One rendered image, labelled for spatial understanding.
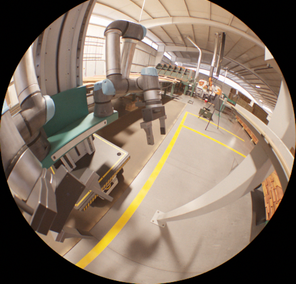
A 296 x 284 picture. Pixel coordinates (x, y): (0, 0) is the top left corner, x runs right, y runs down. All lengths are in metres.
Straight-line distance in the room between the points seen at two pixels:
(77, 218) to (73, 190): 0.97
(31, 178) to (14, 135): 0.06
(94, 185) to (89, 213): 0.87
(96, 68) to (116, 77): 7.56
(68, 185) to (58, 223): 0.08
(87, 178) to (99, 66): 8.06
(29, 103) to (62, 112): 0.38
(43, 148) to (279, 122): 0.73
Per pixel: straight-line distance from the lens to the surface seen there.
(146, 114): 0.38
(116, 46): 0.51
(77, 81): 0.70
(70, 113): 0.66
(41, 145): 0.52
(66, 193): 0.19
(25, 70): 0.33
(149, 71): 0.42
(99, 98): 0.62
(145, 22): 10.30
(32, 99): 0.30
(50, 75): 0.69
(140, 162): 1.25
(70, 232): 0.26
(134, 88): 0.47
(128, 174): 1.14
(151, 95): 0.39
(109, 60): 0.47
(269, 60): 0.26
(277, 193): 1.64
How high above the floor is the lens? 1.02
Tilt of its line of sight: 37 degrees down
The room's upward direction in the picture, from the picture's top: 10 degrees clockwise
